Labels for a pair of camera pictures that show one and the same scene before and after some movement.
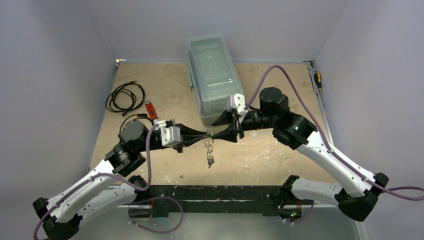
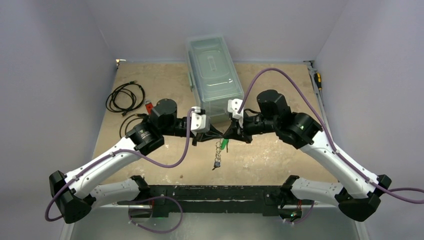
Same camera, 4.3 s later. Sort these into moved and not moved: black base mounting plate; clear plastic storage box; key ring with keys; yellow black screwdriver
Moved: key ring with keys
Not moved: yellow black screwdriver; clear plastic storage box; black base mounting plate
